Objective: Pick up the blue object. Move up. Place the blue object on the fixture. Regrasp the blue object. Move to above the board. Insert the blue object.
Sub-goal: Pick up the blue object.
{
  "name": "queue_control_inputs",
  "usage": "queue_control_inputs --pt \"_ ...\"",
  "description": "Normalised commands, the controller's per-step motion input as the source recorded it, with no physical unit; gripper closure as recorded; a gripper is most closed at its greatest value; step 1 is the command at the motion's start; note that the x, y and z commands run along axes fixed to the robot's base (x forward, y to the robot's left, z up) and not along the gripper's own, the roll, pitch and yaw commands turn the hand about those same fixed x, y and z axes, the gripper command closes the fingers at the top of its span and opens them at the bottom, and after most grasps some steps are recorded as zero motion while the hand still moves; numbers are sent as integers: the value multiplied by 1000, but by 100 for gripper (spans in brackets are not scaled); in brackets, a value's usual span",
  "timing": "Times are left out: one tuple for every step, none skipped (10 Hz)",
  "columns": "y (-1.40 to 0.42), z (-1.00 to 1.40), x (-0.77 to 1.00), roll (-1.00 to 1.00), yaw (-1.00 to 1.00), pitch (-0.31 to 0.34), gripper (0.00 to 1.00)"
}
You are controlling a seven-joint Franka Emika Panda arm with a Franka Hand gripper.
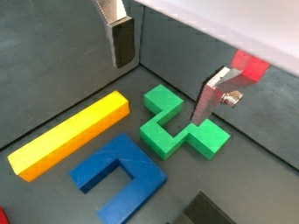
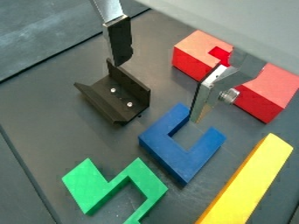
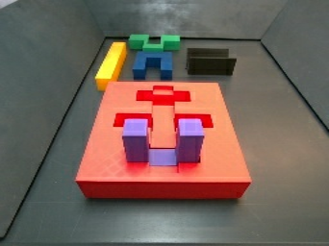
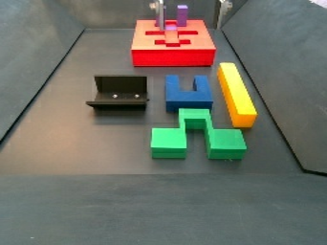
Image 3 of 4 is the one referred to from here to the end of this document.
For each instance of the purple U-shaped block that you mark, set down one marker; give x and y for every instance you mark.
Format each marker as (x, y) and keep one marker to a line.
(185, 152)

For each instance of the yellow long bar block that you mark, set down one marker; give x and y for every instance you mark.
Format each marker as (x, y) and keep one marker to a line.
(112, 65)

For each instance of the blue U-shaped block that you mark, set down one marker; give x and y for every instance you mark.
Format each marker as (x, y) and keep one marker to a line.
(158, 60)

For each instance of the black L-shaped fixture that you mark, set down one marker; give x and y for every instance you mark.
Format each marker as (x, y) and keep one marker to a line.
(209, 61)

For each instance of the green stepped block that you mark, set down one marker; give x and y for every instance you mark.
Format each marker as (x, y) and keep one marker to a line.
(169, 43)

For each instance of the red slotted base block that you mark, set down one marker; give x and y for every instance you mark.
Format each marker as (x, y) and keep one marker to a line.
(108, 176)

